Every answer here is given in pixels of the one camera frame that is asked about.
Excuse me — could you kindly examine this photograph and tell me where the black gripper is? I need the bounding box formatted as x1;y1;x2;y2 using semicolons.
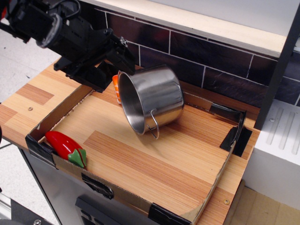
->
44;14;135;92

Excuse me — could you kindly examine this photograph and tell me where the wooden shelf board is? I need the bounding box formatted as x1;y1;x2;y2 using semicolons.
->
88;0;286;57

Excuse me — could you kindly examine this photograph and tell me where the cardboard fence with black tape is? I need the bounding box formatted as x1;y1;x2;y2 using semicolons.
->
25;60;253;225

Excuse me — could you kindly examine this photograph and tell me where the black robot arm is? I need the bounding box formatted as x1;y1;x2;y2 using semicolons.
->
0;0;135;92

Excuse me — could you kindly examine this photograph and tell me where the dark grey vertical post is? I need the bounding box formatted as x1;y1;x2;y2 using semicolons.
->
254;6;300;130

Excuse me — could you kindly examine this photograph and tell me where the stainless steel pot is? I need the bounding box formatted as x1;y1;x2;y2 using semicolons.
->
118;65;184;139

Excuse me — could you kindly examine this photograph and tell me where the white dish drying rack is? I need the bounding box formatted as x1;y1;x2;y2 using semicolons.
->
243;100;300;209

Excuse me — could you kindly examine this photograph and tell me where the red toy chili pepper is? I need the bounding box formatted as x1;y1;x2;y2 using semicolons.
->
45;131;87;168

